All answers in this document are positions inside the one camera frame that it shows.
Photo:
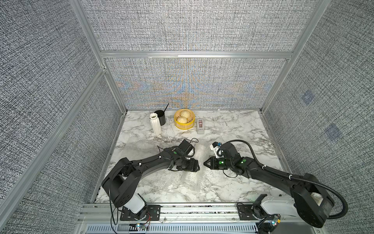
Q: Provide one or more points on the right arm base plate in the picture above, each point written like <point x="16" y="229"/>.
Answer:
<point x="250" y="212"/>

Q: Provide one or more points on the yellow steamer basket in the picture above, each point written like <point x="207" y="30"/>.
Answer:
<point x="186" y="126"/>

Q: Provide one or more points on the small clear box red contents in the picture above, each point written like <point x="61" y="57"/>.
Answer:
<point x="200" y="126"/>

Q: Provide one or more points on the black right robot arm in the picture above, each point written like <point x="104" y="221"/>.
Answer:
<point x="311" y="201"/>

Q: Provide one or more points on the white ribbed wide vase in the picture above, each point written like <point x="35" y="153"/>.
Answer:
<point x="200" y="182"/>

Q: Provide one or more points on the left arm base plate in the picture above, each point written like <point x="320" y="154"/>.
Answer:
<point x="149" y="212"/>

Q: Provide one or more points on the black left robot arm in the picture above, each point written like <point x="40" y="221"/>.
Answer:
<point x="121" y="182"/>

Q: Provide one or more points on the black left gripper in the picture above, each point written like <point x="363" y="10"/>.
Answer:
<point x="193" y="166"/>

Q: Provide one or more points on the front bun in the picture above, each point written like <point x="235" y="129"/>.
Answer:
<point x="182" y="120"/>

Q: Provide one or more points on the white ribbed slim vase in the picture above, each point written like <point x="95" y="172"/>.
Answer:
<point x="155" y="123"/>

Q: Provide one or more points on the bun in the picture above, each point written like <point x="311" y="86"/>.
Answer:
<point x="182" y="120"/>
<point x="185" y="113"/>

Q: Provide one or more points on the black cup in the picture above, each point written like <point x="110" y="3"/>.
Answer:
<point x="161" y="116"/>

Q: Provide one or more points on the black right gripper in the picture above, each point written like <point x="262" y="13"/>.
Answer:
<point x="212" y="166"/>

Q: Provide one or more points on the back bun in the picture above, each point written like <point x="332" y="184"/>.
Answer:
<point x="185" y="113"/>

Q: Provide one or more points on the aluminium front rail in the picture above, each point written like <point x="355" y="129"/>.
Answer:
<point x="174" y="218"/>

